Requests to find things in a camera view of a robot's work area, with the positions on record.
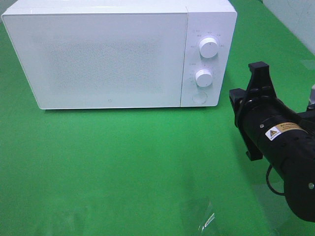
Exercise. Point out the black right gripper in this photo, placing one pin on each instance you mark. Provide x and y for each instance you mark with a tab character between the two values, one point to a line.
263	121

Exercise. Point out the white microwave door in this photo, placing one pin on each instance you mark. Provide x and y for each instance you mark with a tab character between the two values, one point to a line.
88	61

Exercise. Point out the lower white microwave knob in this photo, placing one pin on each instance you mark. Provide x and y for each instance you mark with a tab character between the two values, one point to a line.
203	78

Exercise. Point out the white microwave knob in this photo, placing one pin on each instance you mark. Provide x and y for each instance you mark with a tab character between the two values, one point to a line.
203	78
208	47

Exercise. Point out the round door release button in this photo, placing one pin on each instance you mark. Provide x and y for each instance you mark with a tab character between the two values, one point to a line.
199	98

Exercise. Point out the upper white microwave knob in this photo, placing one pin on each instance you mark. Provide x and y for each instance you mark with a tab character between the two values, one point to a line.
208	47

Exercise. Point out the clear adhesive tape strip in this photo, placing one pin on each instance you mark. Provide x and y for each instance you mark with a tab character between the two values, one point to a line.
198	218

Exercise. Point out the white microwave oven body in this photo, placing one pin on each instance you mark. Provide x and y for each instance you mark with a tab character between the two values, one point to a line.
214	18

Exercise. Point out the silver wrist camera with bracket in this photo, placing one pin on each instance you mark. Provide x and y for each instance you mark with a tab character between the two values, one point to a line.
311	102

